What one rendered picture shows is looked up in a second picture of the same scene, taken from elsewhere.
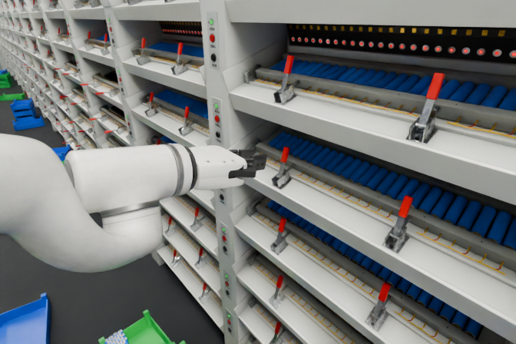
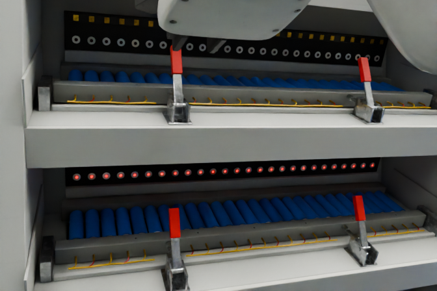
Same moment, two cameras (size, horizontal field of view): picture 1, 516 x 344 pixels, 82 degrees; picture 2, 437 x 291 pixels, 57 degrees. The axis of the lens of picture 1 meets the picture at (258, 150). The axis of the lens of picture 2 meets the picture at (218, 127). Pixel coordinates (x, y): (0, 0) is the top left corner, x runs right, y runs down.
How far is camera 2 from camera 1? 60 cm
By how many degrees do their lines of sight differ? 67
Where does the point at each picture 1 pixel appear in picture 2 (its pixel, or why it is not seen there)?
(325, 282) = (285, 268)
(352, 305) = (334, 264)
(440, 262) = (404, 119)
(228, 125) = (17, 13)
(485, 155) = not seen: outside the picture
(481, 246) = (406, 95)
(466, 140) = not seen: outside the picture
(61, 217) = not seen: outside the picture
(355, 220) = (317, 119)
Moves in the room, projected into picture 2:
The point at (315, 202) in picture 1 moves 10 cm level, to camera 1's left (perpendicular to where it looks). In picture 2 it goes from (257, 120) to (226, 124)
